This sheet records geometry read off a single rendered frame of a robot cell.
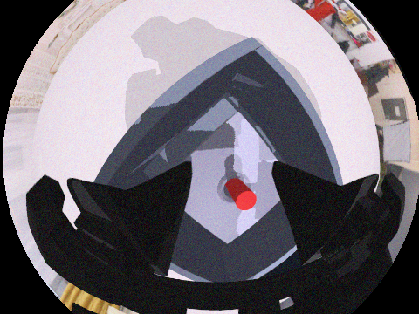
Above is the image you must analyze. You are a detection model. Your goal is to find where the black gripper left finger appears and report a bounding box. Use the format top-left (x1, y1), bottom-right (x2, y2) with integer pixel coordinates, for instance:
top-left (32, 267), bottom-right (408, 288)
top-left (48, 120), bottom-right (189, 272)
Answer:
top-left (66, 160), bottom-right (193, 276)

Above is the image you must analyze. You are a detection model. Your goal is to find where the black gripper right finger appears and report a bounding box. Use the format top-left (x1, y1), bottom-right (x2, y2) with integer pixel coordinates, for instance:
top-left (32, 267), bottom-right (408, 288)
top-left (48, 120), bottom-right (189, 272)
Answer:
top-left (271, 161), bottom-right (380, 265)

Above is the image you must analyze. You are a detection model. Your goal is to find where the red peg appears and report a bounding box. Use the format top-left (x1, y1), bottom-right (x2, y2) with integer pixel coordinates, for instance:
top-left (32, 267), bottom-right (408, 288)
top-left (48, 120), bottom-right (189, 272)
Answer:
top-left (224, 178), bottom-right (256, 210)

